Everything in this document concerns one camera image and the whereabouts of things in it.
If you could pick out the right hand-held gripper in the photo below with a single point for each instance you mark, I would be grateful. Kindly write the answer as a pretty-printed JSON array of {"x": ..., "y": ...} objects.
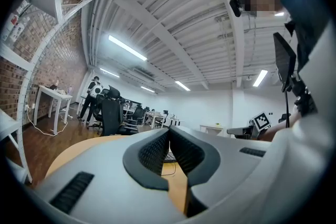
[{"x": 258, "y": 123}]

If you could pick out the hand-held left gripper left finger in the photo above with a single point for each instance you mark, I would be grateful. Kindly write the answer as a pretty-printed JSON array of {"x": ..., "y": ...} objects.
[{"x": 110, "y": 170}]

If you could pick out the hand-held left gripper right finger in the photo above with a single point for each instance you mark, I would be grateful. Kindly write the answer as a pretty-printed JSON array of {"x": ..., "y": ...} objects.
[{"x": 225, "y": 154}]

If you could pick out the person's right forearm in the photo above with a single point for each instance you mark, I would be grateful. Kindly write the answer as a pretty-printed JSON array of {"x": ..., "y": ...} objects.
[{"x": 278, "y": 129}]

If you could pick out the black mesh office chair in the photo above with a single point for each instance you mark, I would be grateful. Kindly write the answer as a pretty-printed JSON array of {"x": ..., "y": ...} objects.
[
  {"x": 284, "y": 118},
  {"x": 136, "y": 118},
  {"x": 111, "y": 115}
]

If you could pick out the low white cabinet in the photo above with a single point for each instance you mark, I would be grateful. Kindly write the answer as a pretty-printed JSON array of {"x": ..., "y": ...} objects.
[{"x": 212, "y": 129}]

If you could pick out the long ceiling light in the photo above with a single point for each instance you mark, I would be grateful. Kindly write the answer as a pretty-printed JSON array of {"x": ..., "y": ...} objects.
[
  {"x": 109, "y": 72},
  {"x": 182, "y": 85},
  {"x": 147, "y": 89},
  {"x": 127, "y": 47},
  {"x": 260, "y": 78}
]

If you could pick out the black monitor stand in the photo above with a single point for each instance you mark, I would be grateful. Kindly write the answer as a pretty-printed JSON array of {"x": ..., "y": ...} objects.
[{"x": 304, "y": 94}]

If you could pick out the black keyboard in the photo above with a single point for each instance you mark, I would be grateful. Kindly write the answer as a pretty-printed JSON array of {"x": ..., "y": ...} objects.
[{"x": 170, "y": 157}]

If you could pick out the black monitor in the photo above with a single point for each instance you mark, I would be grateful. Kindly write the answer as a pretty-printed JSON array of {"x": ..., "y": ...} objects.
[{"x": 284, "y": 60}]

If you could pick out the white office desk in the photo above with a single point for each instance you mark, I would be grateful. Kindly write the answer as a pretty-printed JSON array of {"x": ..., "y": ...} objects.
[{"x": 155, "y": 116}]

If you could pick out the white table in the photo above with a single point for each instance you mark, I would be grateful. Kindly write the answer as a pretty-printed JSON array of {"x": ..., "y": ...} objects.
[{"x": 53, "y": 94}]

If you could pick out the ceiling air conditioner unit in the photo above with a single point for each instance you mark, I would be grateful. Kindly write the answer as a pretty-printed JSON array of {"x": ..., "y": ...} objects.
[{"x": 141, "y": 73}]

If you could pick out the person's dark garment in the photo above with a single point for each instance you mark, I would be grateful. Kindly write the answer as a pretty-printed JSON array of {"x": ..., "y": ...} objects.
[{"x": 304, "y": 13}]

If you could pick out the white metal shelf rack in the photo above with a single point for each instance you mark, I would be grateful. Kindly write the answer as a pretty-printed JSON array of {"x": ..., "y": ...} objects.
[{"x": 29, "y": 65}]

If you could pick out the white bottles on shelf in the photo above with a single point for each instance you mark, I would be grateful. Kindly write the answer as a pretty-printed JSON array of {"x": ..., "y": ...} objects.
[{"x": 14, "y": 26}]

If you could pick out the black head-worn camera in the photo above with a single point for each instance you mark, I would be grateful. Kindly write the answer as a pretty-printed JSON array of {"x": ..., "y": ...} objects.
[{"x": 235, "y": 6}]

